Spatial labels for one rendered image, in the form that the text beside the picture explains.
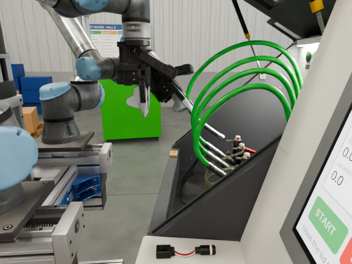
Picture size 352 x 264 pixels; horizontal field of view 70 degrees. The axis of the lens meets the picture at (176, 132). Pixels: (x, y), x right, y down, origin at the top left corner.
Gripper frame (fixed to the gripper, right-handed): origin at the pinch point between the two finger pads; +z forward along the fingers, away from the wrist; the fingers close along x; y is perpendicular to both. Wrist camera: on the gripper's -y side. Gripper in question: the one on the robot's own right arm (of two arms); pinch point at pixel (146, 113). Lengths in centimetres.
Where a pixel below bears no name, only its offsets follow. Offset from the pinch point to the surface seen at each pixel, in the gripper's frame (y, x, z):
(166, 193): -5.8, -0.9, 26.5
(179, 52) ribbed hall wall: 35, -660, -32
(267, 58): -33.8, -3.4, -15.6
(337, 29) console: -35.6, 27.8, -19.9
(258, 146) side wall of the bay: -44, -43, 24
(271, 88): -31.1, 12.6, -9.2
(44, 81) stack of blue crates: 352, -514, 40
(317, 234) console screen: -29, 44, 5
